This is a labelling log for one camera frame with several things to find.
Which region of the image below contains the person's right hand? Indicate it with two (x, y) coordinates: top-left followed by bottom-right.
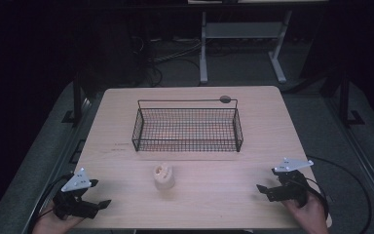
(281, 191), (331, 234)

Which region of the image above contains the black metal stand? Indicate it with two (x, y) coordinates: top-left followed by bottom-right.
(61, 71), (85, 127)
(338, 70), (366, 127)

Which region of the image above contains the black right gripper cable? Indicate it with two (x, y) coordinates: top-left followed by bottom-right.
(305, 155), (373, 234)

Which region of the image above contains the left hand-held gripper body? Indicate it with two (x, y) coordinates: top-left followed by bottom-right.
(52, 167), (99, 219)

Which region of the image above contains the black wire basket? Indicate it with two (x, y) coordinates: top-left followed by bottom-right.
(131, 98), (244, 153)

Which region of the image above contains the beige cylindrical object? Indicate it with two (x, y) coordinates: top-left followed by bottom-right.
(152, 162), (176, 191)

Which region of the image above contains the white metal desk frame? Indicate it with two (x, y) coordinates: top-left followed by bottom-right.
(187, 0), (329, 85)

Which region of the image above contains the person's left hand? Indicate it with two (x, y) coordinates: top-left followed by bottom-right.
(31, 202), (86, 234)

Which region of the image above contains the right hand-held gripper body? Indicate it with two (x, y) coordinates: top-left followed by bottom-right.
(267, 157), (315, 208)

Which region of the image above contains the aluminium frame rail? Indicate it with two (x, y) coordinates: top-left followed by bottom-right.
(20, 97), (102, 234)
(323, 97), (374, 226)

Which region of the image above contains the bundle of floor cables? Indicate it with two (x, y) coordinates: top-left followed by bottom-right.
(130, 34), (206, 88)

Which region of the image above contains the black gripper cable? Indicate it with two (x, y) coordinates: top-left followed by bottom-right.
(27, 174), (76, 234)
(305, 155), (373, 234)

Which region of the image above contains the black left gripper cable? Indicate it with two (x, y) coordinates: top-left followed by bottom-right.
(27, 174), (76, 234)

